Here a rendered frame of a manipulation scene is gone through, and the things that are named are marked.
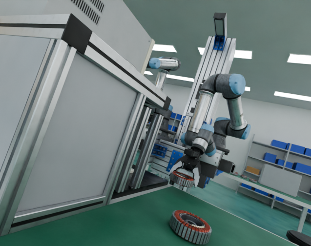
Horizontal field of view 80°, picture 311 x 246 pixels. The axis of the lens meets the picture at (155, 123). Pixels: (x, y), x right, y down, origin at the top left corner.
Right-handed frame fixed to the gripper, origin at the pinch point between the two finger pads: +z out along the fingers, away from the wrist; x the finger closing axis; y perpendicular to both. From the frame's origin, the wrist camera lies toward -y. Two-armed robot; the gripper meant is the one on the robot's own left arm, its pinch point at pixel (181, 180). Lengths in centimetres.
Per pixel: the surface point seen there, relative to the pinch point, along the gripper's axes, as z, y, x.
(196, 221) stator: 16.9, -22.5, -15.3
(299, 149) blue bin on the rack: -389, 455, -149
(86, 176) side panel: 24, -46, 8
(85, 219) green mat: 31, -42, 4
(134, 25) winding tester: -21, -60, 20
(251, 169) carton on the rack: -301, 510, -46
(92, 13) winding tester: -7, -69, 20
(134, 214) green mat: 24.4, -30.0, -0.5
